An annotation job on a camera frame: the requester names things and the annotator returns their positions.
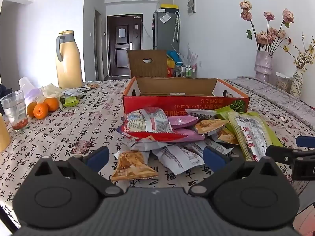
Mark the pink textured flower vase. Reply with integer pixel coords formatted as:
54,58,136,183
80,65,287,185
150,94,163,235
254,51,273,82

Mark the yellow thermos jug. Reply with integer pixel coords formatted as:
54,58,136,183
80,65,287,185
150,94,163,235
56,30,83,89

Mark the calligraphy print tablecloth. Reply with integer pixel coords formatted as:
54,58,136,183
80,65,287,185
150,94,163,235
1,80,314,223

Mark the green snack pack on left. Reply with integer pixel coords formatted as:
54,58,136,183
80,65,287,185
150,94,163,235
63,96,79,107

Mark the floral patterned small vase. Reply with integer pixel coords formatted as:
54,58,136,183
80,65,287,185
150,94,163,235
290,68,304,98

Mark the grey refrigerator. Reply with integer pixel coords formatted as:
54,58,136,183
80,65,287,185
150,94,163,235
152,11,180,51

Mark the dark brown entrance door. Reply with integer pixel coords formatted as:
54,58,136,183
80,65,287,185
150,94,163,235
107,14,143,78

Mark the dried pink rose bouquet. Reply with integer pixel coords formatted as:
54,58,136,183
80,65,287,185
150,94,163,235
239,1,294,55

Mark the front orange mandarin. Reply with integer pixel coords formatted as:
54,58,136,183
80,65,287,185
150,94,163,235
33,103,49,119

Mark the orange mandarin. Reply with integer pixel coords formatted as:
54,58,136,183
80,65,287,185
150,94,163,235
44,98,59,112
33,103,49,119
26,102,37,118

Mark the red cardboard snack box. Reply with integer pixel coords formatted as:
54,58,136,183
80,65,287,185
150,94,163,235
122,77,250,116

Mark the red silver snack bag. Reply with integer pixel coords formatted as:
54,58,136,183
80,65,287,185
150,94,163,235
116,108,187,142

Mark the rear orange mandarin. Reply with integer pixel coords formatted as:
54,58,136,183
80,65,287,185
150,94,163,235
44,98,59,112

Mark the pink snack pack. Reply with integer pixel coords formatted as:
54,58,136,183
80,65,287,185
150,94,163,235
168,115,199,129

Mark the orange triangle snack pack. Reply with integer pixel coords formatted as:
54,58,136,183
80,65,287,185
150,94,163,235
110,151,158,182

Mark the glass cup with goji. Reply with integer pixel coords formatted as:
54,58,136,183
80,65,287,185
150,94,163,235
1,90,29,131

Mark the wooden chair back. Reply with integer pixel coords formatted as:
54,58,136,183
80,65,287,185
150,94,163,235
127,50,168,78

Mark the left orange mandarin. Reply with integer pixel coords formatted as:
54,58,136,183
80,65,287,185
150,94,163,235
26,102,37,118

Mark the grey white snack pack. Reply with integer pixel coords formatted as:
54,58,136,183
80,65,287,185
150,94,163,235
152,146,205,175

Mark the long green white snack pack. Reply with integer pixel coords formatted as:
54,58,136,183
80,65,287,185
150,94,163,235
223,110,282,161

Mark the metal wire storage rack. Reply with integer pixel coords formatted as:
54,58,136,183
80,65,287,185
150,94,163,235
173,63,197,78

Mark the pink folded table runner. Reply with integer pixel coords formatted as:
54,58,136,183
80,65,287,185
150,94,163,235
226,76,315,131

